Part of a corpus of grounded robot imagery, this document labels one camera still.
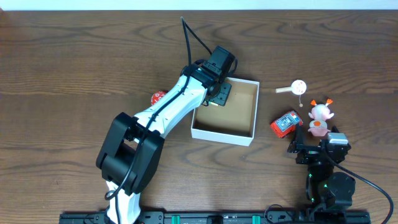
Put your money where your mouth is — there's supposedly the pink white pig toy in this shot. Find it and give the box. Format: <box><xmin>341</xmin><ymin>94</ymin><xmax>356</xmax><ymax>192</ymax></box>
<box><xmin>308</xmin><ymin>98</ymin><xmax>335</xmax><ymax>137</ymax></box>

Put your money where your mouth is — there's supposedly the red toy fire truck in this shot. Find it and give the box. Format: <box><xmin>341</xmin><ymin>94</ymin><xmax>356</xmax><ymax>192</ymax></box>
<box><xmin>270</xmin><ymin>110</ymin><xmax>303</xmax><ymax>138</ymax></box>

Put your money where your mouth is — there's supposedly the colourful puzzle cube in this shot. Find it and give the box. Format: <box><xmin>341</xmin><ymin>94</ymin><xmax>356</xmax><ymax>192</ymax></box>
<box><xmin>208</xmin><ymin>101</ymin><xmax>219</xmax><ymax>106</ymax></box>

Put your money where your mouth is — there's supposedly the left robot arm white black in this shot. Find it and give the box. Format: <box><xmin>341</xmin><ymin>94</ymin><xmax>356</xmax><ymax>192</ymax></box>
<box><xmin>96</xmin><ymin>46</ymin><xmax>238</xmax><ymax>223</ymax></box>

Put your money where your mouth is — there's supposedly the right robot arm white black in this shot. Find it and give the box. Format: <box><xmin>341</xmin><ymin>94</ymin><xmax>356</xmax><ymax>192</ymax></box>
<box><xmin>287</xmin><ymin>125</ymin><xmax>356</xmax><ymax>216</ymax></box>

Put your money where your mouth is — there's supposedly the white cardboard box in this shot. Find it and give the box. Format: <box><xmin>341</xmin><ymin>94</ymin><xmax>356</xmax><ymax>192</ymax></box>
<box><xmin>191</xmin><ymin>78</ymin><xmax>260</xmax><ymax>147</ymax></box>

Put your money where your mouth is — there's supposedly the red many-sided die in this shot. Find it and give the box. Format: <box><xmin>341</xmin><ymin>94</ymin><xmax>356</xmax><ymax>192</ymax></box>
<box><xmin>150</xmin><ymin>91</ymin><xmax>167</xmax><ymax>105</ymax></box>

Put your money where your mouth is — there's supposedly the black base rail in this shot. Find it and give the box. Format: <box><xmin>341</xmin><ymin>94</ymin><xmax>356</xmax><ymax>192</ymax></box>
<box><xmin>58</xmin><ymin>210</ymin><xmax>373</xmax><ymax>224</ymax></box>

